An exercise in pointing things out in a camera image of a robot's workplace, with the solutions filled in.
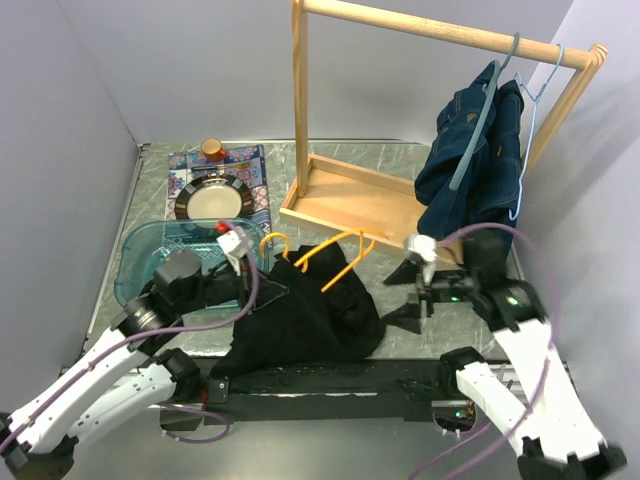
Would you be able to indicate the orange cup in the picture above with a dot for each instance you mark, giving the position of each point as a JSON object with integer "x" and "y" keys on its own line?
{"x": 213, "y": 150}

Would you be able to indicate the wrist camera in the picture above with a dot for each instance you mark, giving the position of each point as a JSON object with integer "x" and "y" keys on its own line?
{"x": 235, "y": 245}
{"x": 420, "y": 251}

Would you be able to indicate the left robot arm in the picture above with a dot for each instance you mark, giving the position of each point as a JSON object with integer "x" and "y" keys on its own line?
{"x": 130, "y": 368}

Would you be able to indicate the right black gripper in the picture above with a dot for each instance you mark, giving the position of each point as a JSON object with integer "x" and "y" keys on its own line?
{"x": 405, "y": 316}

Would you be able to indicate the gold fork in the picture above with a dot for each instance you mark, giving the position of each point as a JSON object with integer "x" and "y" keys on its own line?
{"x": 219, "y": 168}

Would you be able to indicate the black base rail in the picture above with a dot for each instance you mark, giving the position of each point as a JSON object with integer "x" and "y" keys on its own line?
{"x": 415, "y": 390}

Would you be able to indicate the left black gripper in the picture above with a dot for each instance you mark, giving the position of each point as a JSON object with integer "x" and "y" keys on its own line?
{"x": 267, "y": 290}

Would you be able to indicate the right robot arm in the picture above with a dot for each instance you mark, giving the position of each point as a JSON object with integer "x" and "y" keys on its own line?
{"x": 549, "y": 430}

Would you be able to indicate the patterned blue placemat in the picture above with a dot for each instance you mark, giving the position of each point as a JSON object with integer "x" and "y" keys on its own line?
{"x": 258, "y": 223}

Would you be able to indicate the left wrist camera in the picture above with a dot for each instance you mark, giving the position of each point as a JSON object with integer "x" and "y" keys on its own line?
{"x": 235, "y": 245}

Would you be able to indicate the black garment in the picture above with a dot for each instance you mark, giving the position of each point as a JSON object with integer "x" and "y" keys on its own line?
{"x": 341, "y": 325}

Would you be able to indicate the black rimmed plate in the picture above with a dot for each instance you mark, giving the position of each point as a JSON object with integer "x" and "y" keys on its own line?
{"x": 216, "y": 196}

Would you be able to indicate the denim garment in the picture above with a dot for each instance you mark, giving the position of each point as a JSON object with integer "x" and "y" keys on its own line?
{"x": 446, "y": 211}

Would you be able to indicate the blue denim skirt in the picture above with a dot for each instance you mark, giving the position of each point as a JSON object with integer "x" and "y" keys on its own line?
{"x": 500, "y": 184}

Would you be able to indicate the wooden clothes rack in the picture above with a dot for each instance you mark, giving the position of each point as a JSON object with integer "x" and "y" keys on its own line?
{"x": 333, "y": 196}

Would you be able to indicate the light blue wire hanger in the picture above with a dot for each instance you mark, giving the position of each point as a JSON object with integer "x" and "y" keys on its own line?
{"x": 535, "y": 99}

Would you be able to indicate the grey-blue plastic hanger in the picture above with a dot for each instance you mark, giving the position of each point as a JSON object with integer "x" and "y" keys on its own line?
{"x": 489, "y": 89}

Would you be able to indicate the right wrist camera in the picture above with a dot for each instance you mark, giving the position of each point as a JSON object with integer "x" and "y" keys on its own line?
{"x": 420, "y": 251}

